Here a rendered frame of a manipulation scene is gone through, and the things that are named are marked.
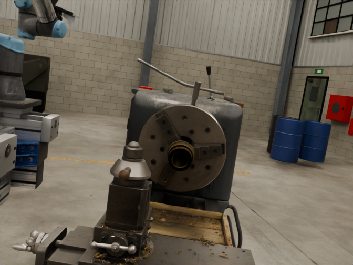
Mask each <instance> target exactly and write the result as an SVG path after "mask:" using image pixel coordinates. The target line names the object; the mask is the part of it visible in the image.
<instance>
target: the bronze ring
mask: <svg viewBox="0 0 353 265"><path fill-rule="evenodd" d="M177 152H183V153H185V154H186V155H187V157H186V158H184V159H178V158H177V157H176V156H175V155H174V154H176V153H177ZM194 158H195V151H194V148H193V147H192V145H191V144H190V143H188V142H186V141H182V140H179V141H175V142H174V143H172V144H171V145H170V146H169V147H168V150H167V159H168V162H169V165H170V166H171V167H172V168H173V169H174V170H177V171H184V170H187V169H188V168H189V167H190V166H191V164H192V163H193V161H194Z"/></svg>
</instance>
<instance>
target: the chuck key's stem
mask: <svg viewBox="0 0 353 265"><path fill-rule="evenodd" d="M200 87H201V82H198V81H196V82H195V85H194V90H193V94H192V103H191V105H193V106H195V103H196V100H197V99H198V96H199V91H200Z"/></svg>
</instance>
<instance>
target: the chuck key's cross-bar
mask: <svg viewBox="0 0 353 265"><path fill-rule="evenodd" d="M138 62H140V63H142V64H144V65H146V66H148V67H149V68H151V69H153V70H155V71H156V72H159V73H161V74H162V75H164V76H166V77H168V78H169V79H171V80H173V81H175V82H177V83H179V84H181V85H182V86H185V87H189V88H193V89H194V85H190V84H186V83H184V82H182V81H180V80H178V79H177V78H175V77H173V76H171V75H169V74H167V73H166V72H164V71H162V70H160V69H158V68H156V67H154V66H152V65H151V64H149V63H147V62H145V61H143V60H141V59H139V58H138ZM200 90H202V91H206V92H209V93H214V94H219V95H223V96H224V94H225V92H222V91H217V90H213V89H208V88H204V87H200Z"/></svg>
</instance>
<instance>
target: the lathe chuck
mask: <svg viewBox="0 0 353 265"><path fill-rule="evenodd" d="M163 110H165V112H166V113H167V115H168V116H169V118H170V120H171V121H172V123H173V125H174V126H175V128H176V130H177V131H178V133H179V135H180V136H181V137H187V138H189V139H190V140H192V142H193V143H194V144H225V154H222V156H221V157H208V158H200V159H194V161H193V163H192V164H191V166H190V167H189V168H188V169H187V170H184V171H177V172H176V174H175V175H174V177H173V178H172V180H171V182H170V184H169V185H168V187H166V189H167V190H171V191H175V192H190V191H195V190H198V189H201V188H203V187H205V186H207V185H208V184H209V183H211V182H212V181H213V180H214V179H215V178H216V177H217V176H218V174H219V173H220V171H221V170H222V168H223V165H224V163H225V159H226V139H225V135H224V132H223V130H222V128H221V126H220V124H219V123H218V121H217V120H216V119H215V118H214V116H213V115H212V114H210V113H209V112H208V111H207V110H205V109H203V108H201V107H199V106H196V105H195V106H193V105H191V104H174V105H170V106H167V107H165V108H163V109H161V110H160V111H158V112H157V113H155V114H154V115H153V116H152V117H151V118H150V119H149V120H148V121H147V122H146V124H145V125H144V127H143V129H142V131H141V133H140V137H139V141H138V144H139V145H140V147H141V148H143V157H142V159H144V160H145V161H146V163H147V165H148V168H149V170H150V172H151V177H150V179H151V180H152V181H153V182H155V183H157V182H158V180H159V178H160V177H161V175H162V173H163V171H164V169H165V167H166V166H167V164H168V159H167V150H168V147H169V144H168V143H167V141H166V140H167V139H166V138H165V136H164V134H163V133H162V132H163V131H162V129H161V128H160V126H159V124H158V123H157V121H156V120H157V118H156V115H157V114H158V113H160V112H162V111H163Z"/></svg>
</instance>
